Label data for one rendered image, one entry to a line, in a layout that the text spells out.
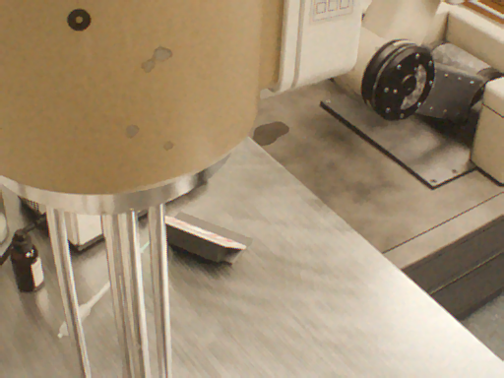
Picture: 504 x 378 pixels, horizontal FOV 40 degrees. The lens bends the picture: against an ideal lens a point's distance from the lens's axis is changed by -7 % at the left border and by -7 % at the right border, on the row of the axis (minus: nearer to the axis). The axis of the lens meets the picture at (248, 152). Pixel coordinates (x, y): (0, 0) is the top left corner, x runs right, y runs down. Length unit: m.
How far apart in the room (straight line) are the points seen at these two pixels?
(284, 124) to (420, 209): 0.40
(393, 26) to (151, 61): 1.31
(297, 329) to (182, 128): 0.52
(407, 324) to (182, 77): 0.56
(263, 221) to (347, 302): 0.15
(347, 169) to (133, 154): 1.40
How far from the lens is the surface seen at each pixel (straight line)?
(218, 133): 0.21
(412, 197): 1.54
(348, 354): 0.69
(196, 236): 0.75
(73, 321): 0.32
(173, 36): 0.19
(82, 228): 0.76
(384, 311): 0.73
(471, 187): 1.61
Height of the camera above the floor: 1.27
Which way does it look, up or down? 34 degrees down
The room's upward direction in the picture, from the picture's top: 3 degrees clockwise
